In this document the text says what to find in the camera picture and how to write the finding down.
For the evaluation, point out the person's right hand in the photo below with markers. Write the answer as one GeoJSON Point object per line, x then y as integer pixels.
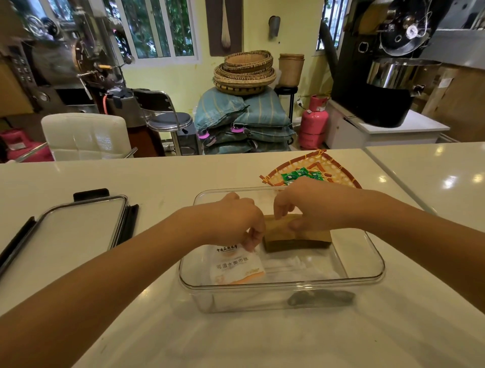
{"type": "Point", "coordinates": [322, 204]}

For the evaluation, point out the person's left hand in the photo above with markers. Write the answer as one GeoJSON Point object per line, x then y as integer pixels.
{"type": "Point", "coordinates": [227, 221]}

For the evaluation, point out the person's left fingers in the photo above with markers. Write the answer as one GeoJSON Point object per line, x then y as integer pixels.
{"type": "Point", "coordinates": [255, 237]}

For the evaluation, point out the person's right thumb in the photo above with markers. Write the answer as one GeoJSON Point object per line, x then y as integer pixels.
{"type": "Point", "coordinates": [301, 225]}

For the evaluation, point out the brown paper packet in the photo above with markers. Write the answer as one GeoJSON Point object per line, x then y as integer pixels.
{"type": "Point", "coordinates": [303, 239]}

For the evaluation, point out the white tissue packet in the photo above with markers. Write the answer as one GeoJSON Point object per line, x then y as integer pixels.
{"type": "Point", "coordinates": [235, 267]}

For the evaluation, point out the person's left forearm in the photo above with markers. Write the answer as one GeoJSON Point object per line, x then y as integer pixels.
{"type": "Point", "coordinates": [94, 288]}

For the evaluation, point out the person's right forearm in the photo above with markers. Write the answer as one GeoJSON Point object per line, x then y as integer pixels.
{"type": "Point", "coordinates": [424, 235]}

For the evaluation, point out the clear wrapped white items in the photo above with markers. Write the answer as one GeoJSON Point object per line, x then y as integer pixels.
{"type": "Point", "coordinates": [299, 267]}

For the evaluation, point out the green candy packet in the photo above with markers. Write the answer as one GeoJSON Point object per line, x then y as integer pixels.
{"type": "Point", "coordinates": [316, 176]}
{"type": "Point", "coordinates": [302, 171]}
{"type": "Point", "coordinates": [290, 176]}

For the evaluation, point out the clear plastic container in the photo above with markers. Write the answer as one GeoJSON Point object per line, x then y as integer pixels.
{"type": "Point", "coordinates": [352, 257]}

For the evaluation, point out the woven bamboo tray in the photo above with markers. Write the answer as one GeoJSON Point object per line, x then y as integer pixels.
{"type": "Point", "coordinates": [333, 170]}

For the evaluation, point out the teal striped sack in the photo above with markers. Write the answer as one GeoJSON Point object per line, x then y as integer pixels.
{"type": "Point", "coordinates": [242, 147]}
{"type": "Point", "coordinates": [218, 110]}
{"type": "Point", "coordinates": [265, 110]}
{"type": "Point", "coordinates": [265, 134]}

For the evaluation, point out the pink gas cylinder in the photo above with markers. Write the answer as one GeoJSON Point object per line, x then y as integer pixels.
{"type": "Point", "coordinates": [313, 123]}

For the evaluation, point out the white cabinet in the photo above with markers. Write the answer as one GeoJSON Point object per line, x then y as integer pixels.
{"type": "Point", "coordinates": [394, 132]}

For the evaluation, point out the black round stand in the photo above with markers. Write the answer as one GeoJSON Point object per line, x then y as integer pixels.
{"type": "Point", "coordinates": [286, 91]}

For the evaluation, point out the black chrome bar stool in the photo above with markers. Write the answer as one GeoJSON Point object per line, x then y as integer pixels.
{"type": "Point", "coordinates": [168, 121]}

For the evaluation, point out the flat woven basket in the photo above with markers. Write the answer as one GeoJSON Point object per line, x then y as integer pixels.
{"type": "Point", "coordinates": [238, 90]}
{"type": "Point", "coordinates": [246, 77]}
{"type": "Point", "coordinates": [248, 60]}

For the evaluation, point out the tall woven basket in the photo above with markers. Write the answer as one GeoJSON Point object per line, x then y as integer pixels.
{"type": "Point", "coordinates": [291, 70]}

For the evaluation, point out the black coffee roaster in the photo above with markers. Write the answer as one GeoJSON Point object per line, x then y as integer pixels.
{"type": "Point", "coordinates": [379, 87]}

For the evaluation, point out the clear lid with black clips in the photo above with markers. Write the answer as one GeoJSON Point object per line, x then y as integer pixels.
{"type": "Point", "coordinates": [75, 231]}

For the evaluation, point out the white padded chair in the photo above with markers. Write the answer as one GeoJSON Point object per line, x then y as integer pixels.
{"type": "Point", "coordinates": [87, 136]}

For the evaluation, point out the cardboard boxes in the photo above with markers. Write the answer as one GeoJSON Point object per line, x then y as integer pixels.
{"type": "Point", "coordinates": [458, 102]}

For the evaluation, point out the barred window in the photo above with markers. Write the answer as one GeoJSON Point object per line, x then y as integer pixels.
{"type": "Point", "coordinates": [333, 22]}

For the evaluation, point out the white framed window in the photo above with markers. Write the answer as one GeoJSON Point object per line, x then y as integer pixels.
{"type": "Point", "coordinates": [159, 28]}

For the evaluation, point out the pink bag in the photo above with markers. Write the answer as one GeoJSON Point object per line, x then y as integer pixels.
{"type": "Point", "coordinates": [22, 146]}

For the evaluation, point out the steel coffee roaster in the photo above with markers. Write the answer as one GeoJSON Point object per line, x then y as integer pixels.
{"type": "Point", "coordinates": [68, 57]}

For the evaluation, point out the grey wall scoop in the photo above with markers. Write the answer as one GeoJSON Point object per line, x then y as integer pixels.
{"type": "Point", "coordinates": [274, 26]}

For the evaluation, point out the brown wall hanging with spoon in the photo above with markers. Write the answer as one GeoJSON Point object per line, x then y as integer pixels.
{"type": "Point", "coordinates": [224, 26]}

